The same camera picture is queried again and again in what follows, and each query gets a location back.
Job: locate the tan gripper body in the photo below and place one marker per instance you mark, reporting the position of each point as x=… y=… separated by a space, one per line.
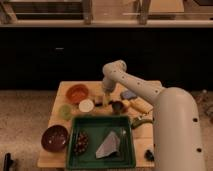
x=106 y=99

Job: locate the wooden black whiteboard eraser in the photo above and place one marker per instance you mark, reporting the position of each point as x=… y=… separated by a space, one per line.
x=98 y=101

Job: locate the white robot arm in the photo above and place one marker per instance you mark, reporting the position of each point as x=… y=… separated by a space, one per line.
x=176 y=128

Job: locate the small metal cup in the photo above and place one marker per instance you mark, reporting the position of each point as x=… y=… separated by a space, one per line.
x=118 y=107

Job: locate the green plastic cup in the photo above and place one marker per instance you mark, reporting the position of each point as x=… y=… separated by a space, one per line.
x=65 y=112

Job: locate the blue sponge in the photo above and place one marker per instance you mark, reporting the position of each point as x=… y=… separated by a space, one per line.
x=127 y=94

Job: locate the orange plastic bowl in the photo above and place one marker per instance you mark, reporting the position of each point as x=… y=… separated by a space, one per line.
x=76 y=93

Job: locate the green plastic tray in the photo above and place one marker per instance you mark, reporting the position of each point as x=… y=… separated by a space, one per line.
x=98 y=128

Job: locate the grey folded cloth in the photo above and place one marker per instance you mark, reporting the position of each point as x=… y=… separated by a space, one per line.
x=110 y=145

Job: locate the bunch of dark grapes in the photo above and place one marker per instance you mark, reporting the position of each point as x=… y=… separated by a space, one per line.
x=81 y=144

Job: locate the dark red bowl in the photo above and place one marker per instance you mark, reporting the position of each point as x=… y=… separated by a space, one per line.
x=55 y=138

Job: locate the black object on floor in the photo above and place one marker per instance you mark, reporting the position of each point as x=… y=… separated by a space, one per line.
x=7 y=162

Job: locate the white handled black brush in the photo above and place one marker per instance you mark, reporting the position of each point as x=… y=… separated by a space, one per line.
x=149 y=155

